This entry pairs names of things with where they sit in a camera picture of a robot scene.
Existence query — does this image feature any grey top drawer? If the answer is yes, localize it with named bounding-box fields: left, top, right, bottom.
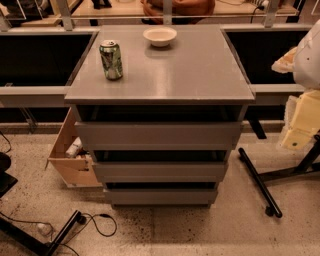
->
left=75, top=122, right=241, bottom=150

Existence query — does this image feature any black stand base right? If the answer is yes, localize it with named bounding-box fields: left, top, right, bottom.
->
left=238, top=135, right=320, bottom=218

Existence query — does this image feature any white bottle in box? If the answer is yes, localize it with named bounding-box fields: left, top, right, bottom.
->
left=65, top=137, right=82, bottom=158

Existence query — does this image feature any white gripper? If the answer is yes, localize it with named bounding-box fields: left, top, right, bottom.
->
left=279, top=90, right=320, bottom=150

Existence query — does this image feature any black stand base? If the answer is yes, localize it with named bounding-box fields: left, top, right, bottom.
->
left=0, top=209, right=87, bottom=256
left=238, top=135, right=320, bottom=218

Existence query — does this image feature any grey drawer cabinet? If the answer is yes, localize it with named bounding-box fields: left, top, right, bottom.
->
left=65, top=25, right=255, bottom=206

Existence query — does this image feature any black cable on floor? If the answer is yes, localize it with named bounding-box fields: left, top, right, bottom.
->
left=59, top=213, right=118, bottom=256

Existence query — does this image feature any grey middle drawer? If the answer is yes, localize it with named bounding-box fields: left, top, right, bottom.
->
left=93, top=162, right=228, bottom=183

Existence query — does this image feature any cardboard box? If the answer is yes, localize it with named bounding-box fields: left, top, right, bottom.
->
left=48, top=110, right=101, bottom=187

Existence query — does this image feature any black stand base left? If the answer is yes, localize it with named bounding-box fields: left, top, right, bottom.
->
left=0, top=209, right=87, bottom=256

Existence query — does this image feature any grey drawer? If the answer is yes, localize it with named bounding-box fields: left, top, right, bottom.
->
left=103, top=189, right=218, bottom=205
left=93, top=162, right=228, bottom=183
left=75, top=122, right=241, bottom=150

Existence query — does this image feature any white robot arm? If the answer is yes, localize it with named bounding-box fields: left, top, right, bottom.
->
left=271, top=20, right=320, bottom=150

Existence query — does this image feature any green soda can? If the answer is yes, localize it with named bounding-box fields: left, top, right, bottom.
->
left=99, top=40, right=123, bottom=80

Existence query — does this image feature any grey bottom drawer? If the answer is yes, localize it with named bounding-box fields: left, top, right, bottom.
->
left=103, top=189, right=218, bottom=205

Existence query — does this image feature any brown leather bag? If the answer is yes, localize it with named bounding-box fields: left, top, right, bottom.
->
left=140, top=0, right=215, bottom=24

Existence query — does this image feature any white ceramic bowl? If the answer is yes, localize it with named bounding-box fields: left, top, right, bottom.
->
left=143, top=27, right=177, bottom=47

